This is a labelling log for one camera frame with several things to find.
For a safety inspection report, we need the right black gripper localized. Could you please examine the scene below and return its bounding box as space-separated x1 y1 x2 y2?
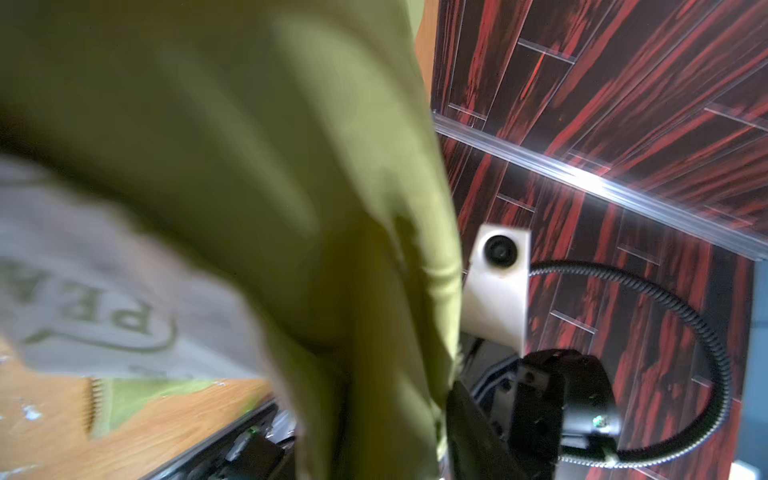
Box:
458 335 621 479

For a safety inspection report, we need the green Snoopy zip jacket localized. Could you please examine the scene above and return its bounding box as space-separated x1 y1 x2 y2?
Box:
1 1 462 479

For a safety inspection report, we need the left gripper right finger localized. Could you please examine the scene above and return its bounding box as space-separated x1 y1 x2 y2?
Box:
446 380 527 480

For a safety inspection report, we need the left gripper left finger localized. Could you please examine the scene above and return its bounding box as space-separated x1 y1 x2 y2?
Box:
145 399 297 480

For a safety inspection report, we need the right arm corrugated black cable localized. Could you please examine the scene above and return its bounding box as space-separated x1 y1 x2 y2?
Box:
527 259 734 470

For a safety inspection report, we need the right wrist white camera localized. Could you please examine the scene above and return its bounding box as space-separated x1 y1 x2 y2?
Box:
461 224 531 354

